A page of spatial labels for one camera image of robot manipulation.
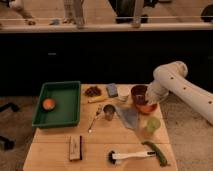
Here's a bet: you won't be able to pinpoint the dark maroon bowl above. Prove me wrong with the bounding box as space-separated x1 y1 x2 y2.
131 85 147 105

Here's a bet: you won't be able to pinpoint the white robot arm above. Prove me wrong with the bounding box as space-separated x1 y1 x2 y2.
145 61 213 125

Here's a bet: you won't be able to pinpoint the yellow banana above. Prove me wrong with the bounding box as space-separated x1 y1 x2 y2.
88 96 107 103

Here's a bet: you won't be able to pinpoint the dark red grapes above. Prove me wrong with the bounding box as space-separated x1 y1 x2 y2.
85 86 102 97

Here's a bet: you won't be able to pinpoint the white cup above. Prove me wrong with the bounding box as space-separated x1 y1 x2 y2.
118 86 130 102

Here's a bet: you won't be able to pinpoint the metal cup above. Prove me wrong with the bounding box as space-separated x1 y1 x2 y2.
103 104 115 121

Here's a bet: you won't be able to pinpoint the metal spoon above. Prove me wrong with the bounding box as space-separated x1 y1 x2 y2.
88 105 102 133

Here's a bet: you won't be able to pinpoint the grey cloth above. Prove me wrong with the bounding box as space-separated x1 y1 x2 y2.
116 107 139 130

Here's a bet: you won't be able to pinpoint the green plastic tray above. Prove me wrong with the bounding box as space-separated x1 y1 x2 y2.
32 81 81 128

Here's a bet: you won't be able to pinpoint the green plastic cup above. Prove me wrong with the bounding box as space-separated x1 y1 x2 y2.
146 117 161 133

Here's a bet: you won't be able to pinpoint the small orange bowl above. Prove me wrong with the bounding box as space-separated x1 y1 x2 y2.
42 98 56 111

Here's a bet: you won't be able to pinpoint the wooden block eraser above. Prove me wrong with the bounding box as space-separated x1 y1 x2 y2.
69 135 82 161

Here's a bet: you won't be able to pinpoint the green pea pod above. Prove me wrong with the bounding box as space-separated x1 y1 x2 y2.
143 141 169 167

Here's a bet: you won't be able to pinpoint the white handled dish brush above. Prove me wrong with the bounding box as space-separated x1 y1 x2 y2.
108 151 156 164

